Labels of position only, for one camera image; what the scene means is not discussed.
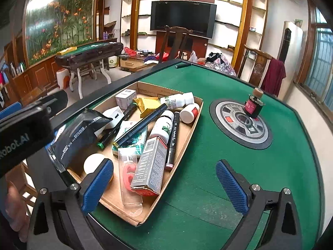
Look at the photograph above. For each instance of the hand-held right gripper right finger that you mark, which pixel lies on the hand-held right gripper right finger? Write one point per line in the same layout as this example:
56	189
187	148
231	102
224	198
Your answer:
231	185

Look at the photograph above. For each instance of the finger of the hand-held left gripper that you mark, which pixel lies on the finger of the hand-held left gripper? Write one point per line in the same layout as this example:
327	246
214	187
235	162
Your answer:
56	101
50	152

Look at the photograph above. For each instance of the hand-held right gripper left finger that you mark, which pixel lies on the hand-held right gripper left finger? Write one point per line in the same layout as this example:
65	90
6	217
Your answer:
97	185

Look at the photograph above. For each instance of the plain white round bottle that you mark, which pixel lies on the plain white round bottle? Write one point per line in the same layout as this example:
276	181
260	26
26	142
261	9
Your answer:
93	162

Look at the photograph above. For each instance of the cardboard box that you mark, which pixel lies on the cardboard box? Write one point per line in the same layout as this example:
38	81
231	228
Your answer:
114	200

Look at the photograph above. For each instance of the black snack bag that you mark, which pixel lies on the black snack bag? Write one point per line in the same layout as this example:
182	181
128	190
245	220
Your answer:
75	138

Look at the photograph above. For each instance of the clear blister pack red item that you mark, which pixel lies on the clear blister pack red item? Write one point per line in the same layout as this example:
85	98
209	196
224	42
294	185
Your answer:
127	172

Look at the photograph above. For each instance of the black marker green cap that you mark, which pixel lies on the black marker green cap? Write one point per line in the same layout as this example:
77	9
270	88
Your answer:
109	135

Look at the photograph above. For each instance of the grey carton red end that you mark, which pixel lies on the grey carton red end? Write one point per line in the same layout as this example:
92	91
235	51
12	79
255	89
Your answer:
149	166

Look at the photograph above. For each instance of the green white wipes packet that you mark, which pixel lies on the green white wipes packet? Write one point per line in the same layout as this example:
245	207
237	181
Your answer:
132	140

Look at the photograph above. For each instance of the plain white box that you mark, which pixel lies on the plain white box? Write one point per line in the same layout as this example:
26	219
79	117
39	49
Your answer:
114	116

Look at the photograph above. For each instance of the small white barcode box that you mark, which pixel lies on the small white barcode box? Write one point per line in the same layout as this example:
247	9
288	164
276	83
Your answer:
126	97

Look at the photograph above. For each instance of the black marker pink cap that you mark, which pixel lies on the black marker pink cap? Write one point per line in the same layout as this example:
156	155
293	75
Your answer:
173	135

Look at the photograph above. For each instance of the white bottle red label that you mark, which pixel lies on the white bottle red label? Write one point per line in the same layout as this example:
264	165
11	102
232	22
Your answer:
190	112

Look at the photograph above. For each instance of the white bottle ribbed cap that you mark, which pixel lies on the white bottle ribbed cap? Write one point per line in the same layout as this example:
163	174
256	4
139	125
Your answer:
161	126

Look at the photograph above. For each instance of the yellow packet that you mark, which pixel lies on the yellow packet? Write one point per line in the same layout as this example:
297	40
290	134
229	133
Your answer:
148	105

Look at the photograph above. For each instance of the white bottle wide smooth cap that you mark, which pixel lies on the white bottle wide smooth cap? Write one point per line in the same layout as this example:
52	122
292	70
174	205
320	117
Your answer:
175	100

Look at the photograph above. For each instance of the person's left hand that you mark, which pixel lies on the person's left hand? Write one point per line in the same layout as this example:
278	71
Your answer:
18	211

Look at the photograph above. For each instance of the white plastic stool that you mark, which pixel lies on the white plastic stool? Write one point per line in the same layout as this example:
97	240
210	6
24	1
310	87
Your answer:
62	79

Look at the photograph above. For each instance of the brown cardboard carton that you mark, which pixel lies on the brown cardboard carton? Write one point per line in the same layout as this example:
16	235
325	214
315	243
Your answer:
33	95

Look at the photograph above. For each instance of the green topped mahjong table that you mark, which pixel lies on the green topped mahjong table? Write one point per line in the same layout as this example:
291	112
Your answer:
88	53

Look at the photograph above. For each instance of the round grey table console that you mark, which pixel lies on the round grey table console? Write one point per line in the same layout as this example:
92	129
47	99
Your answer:
234	125

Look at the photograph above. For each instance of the white round appliance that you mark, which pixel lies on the white round appliance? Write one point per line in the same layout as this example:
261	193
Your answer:
113	62

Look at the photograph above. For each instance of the small dark bottle red label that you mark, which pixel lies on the small dark bottle red label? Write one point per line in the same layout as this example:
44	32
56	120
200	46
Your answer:
252	106

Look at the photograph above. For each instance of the low wooden cabinet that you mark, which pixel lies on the low wooden cabinet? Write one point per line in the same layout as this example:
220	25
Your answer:
132	63

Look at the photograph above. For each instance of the red plastic bag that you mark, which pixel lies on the red plastic bag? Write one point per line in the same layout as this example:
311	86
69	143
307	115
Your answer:
129	51

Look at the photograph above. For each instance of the maroon garment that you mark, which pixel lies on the maroon garment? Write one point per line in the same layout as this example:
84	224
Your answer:
273	75

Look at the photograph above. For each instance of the carved wooden chair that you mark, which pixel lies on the carved wooden chair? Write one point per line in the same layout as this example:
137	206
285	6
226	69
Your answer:
256	67

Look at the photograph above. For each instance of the pile of clothes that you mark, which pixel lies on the pile of clothes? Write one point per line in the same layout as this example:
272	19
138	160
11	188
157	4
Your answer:
221	62

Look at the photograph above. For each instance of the dark pen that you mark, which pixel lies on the dark pen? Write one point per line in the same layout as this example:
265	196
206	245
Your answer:
182	66

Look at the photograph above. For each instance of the white plastic bag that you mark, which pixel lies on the white plastic bag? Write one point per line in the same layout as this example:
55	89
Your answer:
193	57

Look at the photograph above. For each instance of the dark wooden chair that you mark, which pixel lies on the dark wooden chair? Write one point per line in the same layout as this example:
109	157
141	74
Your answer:
175	30

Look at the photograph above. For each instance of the black television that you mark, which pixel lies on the black television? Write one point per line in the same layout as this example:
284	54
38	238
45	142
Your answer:
183	18

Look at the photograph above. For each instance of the window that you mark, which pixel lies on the window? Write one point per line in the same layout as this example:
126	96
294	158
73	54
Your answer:
321	57

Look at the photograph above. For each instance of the white standing air conditioner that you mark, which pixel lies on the white standing air conditioner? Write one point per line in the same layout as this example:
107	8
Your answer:
294	39

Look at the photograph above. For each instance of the floral wall painting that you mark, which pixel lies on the floral wall painting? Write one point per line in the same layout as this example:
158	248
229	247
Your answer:
57	18

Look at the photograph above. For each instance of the wooden wall shelf unit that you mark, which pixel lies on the wooden wall shelf unit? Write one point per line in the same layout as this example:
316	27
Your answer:
234	31

